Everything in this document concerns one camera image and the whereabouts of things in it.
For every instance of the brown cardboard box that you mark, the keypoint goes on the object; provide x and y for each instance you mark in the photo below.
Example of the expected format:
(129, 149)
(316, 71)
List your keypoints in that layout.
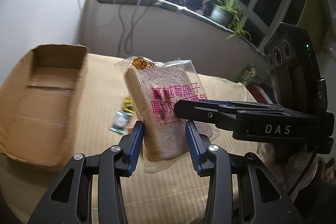
(39, 105)

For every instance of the pale green candy wrapper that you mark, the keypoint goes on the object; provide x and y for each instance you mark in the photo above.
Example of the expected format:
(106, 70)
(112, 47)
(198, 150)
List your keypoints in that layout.
(120, 122)

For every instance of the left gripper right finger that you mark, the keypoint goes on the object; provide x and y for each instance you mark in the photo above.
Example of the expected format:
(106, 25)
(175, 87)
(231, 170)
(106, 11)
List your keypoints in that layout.
(241, 189)

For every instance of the right white gloved hand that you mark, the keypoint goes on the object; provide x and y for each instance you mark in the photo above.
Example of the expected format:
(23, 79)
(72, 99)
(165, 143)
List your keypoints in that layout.
(288, 173)

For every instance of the packaged pink bread slice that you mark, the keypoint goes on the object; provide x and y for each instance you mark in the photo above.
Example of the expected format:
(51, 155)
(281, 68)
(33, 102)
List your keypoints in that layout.
(154, 88)

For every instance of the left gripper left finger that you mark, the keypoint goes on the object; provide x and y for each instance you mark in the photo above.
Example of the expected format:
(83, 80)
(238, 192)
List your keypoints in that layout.
(69, 198)

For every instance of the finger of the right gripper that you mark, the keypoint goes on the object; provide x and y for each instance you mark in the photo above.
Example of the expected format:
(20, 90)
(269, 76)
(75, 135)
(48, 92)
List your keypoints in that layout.
(191, 110)
(239, 106)

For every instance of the potted spider plant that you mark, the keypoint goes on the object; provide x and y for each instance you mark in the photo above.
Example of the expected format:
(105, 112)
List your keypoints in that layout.
(228, 14)

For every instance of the grey window sill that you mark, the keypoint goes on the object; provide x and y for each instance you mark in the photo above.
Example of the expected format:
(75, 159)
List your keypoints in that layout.
(168, 6)

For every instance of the yellow candy wrapper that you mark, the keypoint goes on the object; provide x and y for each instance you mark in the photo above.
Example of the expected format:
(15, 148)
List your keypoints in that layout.
(127, 105)

